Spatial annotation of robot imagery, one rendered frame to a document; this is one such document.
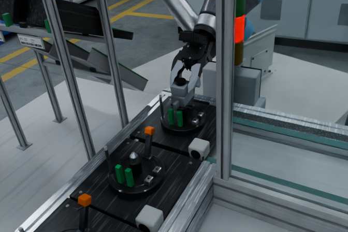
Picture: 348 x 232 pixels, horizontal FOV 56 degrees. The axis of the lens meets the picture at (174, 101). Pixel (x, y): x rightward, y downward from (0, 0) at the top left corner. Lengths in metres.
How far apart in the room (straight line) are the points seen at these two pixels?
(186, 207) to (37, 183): 0.50
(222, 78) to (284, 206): 0.34
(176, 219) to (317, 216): 0.31
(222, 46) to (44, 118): 0.90
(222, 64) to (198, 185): 0.32
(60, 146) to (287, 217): 0.75
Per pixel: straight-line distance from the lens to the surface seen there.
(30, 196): 1.06
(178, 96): 0.93
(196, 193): 0.80
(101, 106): 1.35
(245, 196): 0.85
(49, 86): 1.26
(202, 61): 0.94
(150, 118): 1.04
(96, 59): 0.97
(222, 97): 0.70
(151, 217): 0.73
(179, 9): 1.17
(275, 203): 0.84
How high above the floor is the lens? 1.56
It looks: 32 degrees down
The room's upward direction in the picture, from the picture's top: 5 degrees counter-clockwise
